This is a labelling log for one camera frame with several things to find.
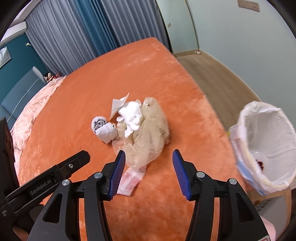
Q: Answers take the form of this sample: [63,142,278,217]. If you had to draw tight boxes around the dark red scrunchie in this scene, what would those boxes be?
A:
[256,159,264,171]

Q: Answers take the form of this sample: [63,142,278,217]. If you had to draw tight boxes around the pink wrapper packet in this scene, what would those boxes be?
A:
[117,166,147,196]

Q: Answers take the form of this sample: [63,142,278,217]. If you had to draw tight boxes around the white cotton glove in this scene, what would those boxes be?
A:
[116,100,143,138]

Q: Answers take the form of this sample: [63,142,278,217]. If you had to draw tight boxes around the white lined trash bin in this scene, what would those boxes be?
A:
[229,101,295,195]

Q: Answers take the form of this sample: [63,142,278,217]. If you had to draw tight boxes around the person left hand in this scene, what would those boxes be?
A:
[13,226,29,241]

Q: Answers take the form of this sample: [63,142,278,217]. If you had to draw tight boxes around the grey floor mat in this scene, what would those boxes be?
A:
[255,196,288,238]

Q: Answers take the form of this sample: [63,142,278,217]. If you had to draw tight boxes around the blue padded headboard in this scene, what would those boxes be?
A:
[1,66,47,130]

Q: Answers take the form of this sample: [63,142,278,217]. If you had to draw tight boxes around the pink floral duvet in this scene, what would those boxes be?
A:
[11,76,67,175]

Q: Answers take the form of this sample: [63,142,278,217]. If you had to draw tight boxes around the orange bed blanket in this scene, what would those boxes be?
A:
[18,38,242,240]

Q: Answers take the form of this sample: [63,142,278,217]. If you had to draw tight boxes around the rolled white grey sock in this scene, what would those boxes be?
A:
[91,116,118,144]

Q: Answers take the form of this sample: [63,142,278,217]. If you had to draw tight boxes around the plush toy by headboard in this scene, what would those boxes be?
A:
[44,72,61,83]

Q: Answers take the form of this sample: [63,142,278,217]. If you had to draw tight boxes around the white paper receipt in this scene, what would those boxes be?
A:
[109,93,130,120]

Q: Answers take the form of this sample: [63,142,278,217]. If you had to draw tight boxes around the white air conditioner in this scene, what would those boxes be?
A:
[1,22,27,46]

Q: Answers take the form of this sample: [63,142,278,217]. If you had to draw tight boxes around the grey blue curtains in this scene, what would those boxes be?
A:
[26,0,171,75]

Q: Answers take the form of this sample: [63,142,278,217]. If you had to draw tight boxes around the standing floor mirror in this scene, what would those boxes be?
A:
[156,0,200,56]

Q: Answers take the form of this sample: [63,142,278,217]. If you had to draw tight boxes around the framed wall picture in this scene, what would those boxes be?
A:
[0,46,11,68]

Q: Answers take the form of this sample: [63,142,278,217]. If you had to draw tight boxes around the brown wall switch panel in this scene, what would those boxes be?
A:
[237,0,260,12]

